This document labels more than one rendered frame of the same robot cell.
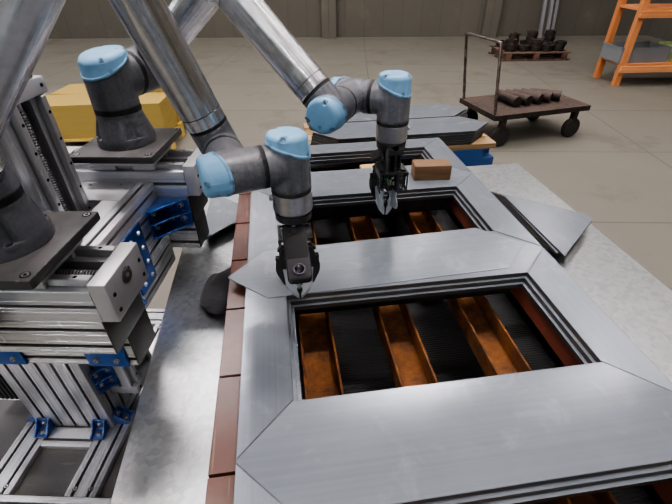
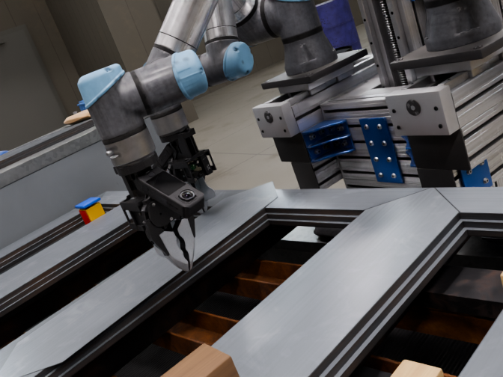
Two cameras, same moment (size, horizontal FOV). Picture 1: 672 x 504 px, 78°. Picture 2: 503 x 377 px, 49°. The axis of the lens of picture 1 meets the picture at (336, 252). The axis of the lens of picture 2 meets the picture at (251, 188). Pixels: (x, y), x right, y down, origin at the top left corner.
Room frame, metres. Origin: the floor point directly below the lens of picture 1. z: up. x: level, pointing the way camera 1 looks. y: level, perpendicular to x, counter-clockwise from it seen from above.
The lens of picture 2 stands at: (1.82, -0.48, 1.25)
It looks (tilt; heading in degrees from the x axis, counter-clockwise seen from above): 17 degrees down; 148
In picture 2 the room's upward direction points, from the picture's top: 21 degrees counter-clockwise
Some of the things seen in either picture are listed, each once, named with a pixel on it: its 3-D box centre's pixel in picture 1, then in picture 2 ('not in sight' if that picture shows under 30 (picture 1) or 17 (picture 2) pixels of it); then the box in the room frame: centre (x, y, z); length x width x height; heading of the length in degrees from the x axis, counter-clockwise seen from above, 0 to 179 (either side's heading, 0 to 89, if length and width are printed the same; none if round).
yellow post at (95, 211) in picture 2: not in sight; (102, 233); (0.17, -0.02, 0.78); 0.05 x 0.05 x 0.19; 7
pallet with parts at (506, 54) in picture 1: (529, 43); not in sight; (7.65, -3.30, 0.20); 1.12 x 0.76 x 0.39; 89
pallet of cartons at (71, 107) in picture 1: (112, 100); not in sight; (3.98, 2.07, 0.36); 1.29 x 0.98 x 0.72; 82
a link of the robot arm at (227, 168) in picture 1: (231, 168); not in sight; (0.67, 0.18, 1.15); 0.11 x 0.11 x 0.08; 23
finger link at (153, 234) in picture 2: not in sight; (159, 230); (0.98, -0.16, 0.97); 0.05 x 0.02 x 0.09; 98
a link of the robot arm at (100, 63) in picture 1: (110, 77); not in sight; (1.13, 0.57, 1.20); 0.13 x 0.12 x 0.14; 157
